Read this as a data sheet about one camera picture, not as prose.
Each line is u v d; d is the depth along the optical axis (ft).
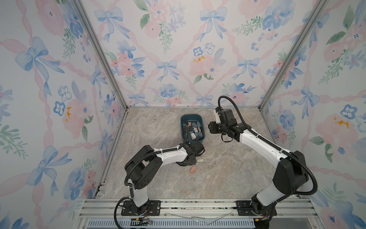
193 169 2.86
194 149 2.35
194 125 3.50
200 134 3.30
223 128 2.35
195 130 3.39
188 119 3.65
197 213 2.40
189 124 3.52
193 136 3.30
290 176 1.44
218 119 2.30
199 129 3.38
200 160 2.96
